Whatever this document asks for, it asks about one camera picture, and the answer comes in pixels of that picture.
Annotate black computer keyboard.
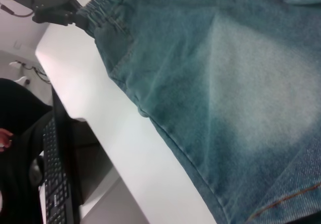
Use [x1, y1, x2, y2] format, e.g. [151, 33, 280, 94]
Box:
[41, 117, 70, 224]

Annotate blue denim shorts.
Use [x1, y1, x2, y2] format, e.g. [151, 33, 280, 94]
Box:
[75, 0, 321, 224]

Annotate dark left gripper cable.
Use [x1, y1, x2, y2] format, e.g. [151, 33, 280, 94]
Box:
[0, 4, 35, 18]

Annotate bystander bare hand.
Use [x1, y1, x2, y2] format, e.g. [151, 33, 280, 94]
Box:
[0, 128, 14, 153]

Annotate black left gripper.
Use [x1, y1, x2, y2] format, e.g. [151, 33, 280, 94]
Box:
[31, 0, 84, 27]

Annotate black laptop keyboard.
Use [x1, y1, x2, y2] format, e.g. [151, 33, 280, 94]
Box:
[51, 85, 81, 224]

